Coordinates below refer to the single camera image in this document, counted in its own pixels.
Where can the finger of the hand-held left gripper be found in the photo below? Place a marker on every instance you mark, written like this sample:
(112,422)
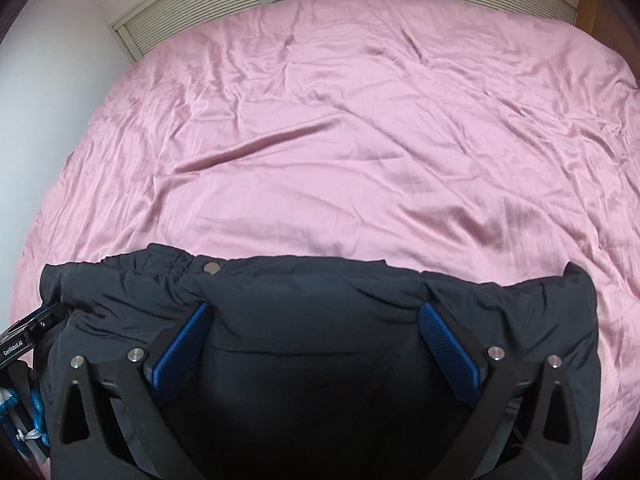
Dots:
(50,316)

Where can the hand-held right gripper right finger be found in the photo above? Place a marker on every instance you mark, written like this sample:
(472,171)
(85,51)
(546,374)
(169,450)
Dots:
(447,355)

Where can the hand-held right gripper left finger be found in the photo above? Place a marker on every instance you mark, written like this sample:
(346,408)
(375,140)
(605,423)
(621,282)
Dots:
(180,355)

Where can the black puffer jacket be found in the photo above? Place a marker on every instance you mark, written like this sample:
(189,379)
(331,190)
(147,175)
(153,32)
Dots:
(310,340)

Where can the pink bed sheet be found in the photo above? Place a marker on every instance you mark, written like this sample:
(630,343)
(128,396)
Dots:
(350,135)

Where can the wooden furniture panel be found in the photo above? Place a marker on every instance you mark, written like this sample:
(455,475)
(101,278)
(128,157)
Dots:
(600,15)

